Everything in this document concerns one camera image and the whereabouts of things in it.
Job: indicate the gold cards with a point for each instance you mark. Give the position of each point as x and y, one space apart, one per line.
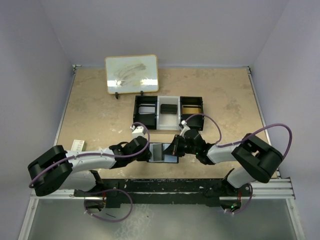
191 109

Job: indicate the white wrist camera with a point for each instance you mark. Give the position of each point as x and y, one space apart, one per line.
183 128
138 130

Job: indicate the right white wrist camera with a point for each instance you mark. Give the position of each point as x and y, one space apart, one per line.
183 128

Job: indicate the black leather card holder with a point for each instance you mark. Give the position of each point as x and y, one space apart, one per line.
168 159

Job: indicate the black white card sorting tray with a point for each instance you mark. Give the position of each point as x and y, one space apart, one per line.
168 122

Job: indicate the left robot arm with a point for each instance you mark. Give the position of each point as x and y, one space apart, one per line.
53 168

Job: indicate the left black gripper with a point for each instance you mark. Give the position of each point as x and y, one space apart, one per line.
145 157

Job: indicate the small white green box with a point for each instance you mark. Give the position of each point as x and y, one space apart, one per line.
77 145

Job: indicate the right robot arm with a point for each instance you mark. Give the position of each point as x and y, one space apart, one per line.
258 160

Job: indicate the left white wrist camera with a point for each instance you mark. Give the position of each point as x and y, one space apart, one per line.
138 130

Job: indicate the black VIP cards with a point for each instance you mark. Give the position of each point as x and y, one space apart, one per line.
168 109

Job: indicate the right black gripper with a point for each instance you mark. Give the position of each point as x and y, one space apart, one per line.
173 148

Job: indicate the white board with yellow rim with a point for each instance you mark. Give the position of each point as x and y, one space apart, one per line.
131 74

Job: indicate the silver VIP cards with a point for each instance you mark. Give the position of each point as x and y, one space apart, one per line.
146 109

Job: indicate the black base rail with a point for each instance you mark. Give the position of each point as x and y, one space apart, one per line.
211 192

